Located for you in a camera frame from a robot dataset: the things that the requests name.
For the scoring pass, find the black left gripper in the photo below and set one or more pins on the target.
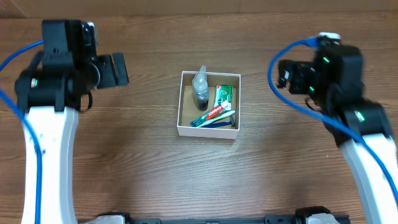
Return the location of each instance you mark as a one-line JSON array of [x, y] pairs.
[[119, 69]]

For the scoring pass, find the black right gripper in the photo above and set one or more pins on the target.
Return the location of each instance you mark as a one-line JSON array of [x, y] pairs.
[[283, 74]]

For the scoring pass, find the green Dettol soap pack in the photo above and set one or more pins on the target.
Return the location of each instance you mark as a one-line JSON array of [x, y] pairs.
[[223, 96]]

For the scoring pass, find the white green toothbrush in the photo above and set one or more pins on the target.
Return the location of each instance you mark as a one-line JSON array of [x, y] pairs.
[[217, 119]]

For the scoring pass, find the blue disposable razor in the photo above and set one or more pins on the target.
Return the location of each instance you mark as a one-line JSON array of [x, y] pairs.
[[231, 122]]

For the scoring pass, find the Colgate toothpaste tube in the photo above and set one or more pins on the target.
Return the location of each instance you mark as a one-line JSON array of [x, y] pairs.
[[215, 112]]

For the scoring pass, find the clear foam pump bottle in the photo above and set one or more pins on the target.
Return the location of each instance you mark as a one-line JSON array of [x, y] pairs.
[[200, 89]]

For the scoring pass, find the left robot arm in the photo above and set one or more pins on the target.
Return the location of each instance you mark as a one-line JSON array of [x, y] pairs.
[[48, 182]]

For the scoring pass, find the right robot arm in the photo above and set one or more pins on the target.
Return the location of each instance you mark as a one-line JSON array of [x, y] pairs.
[[360, 127]]

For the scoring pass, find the pink cardboard box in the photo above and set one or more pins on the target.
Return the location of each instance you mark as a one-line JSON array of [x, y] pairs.
[[187, 111]]

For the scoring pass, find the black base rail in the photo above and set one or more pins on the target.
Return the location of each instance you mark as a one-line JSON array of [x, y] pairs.
[[125, 218]]

